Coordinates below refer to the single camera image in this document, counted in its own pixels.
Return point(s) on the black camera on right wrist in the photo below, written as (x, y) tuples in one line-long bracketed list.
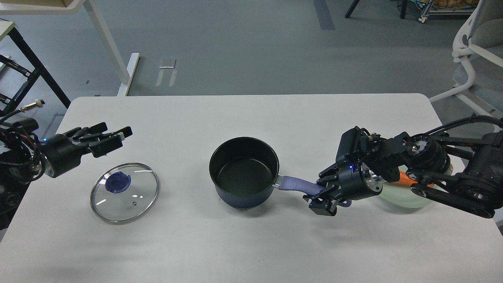
[(353, 146)]

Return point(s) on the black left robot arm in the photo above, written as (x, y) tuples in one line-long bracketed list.
[(26, 158)]

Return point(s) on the blue saucepan with purple handle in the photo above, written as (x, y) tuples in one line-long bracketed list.
[(245, 171)]

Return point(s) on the black metal rack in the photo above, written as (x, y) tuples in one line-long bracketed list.
[(40, 71)]

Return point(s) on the white desk frame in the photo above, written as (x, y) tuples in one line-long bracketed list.
[(70, 48)]

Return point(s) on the white office chair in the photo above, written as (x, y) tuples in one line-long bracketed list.
[(477, 48)]

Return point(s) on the clear glass bowl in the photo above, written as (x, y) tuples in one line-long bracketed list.
[(402, 196)]

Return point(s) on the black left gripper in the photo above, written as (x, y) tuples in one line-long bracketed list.
[(61, 154)]

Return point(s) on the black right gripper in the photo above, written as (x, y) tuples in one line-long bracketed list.
[(350, 182)]

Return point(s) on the metal cart in background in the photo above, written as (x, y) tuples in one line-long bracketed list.
[(450, 8)]

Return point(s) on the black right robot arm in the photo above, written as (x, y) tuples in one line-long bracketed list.
[(463, 173)]

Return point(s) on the orange toy carrot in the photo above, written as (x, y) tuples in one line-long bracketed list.
[(404, 180)]

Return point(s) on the glass lid with purple knob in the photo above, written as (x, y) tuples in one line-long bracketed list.
[(124, 193)]

